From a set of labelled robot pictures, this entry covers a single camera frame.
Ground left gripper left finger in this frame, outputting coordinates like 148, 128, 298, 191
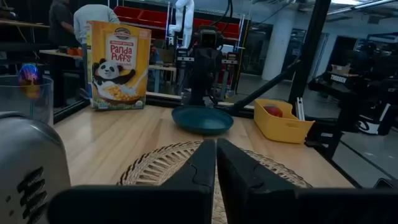
48, 139, 217, 224

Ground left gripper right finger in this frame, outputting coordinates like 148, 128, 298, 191
216, 138, 398, 224

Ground teal plate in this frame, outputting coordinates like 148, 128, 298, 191
171, 105, 234, 136

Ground red apple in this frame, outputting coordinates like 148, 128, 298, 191
263, 105, 284, 118

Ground Panda Puffs cereal box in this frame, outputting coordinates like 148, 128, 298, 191
86, 20, 152, 111

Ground iridescent metal spoon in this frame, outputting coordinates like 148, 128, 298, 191
17, 63, 43, 99

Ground round woven placemat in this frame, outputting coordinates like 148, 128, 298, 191
117, 140, 313, 224

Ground yellow plastic bin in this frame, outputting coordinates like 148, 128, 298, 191
253, 98, 315, 144

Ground white pillar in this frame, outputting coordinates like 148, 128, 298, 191
261, 9, 296, 81

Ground cardboard box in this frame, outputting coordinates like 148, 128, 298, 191
331, 63, 351, 75

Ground black robot station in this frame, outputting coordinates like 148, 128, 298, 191
307, 40, 398, 134

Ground stainless steel toaster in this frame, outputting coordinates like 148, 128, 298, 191
0, 111, 72, 224

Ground clear glass tumbler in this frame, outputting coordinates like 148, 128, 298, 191
0, 74, 54, 125

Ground red shelf bins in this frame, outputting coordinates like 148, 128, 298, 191
113, 5, 240, 40

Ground wooden desk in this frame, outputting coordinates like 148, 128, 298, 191
39, 49, 83, 60

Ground person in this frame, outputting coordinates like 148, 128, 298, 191
48, 0, 78, 47
73, 3, 121, 44

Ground white metal bracket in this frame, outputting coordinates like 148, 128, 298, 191
295, 97, 305, 121

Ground black diagonal frame strut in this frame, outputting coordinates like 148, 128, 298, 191
222, 58, 301, 116

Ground black frame post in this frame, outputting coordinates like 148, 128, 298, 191
287, 0, 332, 105

